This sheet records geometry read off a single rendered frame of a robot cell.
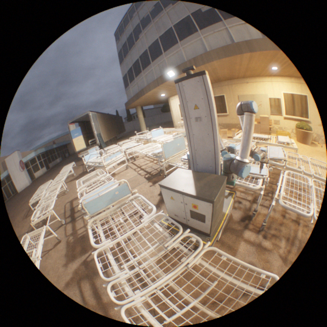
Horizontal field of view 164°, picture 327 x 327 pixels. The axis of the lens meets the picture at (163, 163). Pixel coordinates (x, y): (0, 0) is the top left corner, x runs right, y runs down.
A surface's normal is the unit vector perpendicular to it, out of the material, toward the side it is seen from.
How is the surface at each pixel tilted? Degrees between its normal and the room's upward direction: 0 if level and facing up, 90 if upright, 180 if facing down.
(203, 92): 90
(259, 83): 90
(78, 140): 90
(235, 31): 90
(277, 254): 0
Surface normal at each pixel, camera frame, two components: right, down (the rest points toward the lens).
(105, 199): 0.61, 0.18
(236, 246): -0.22, -0.90
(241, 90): -0.77, 0.40
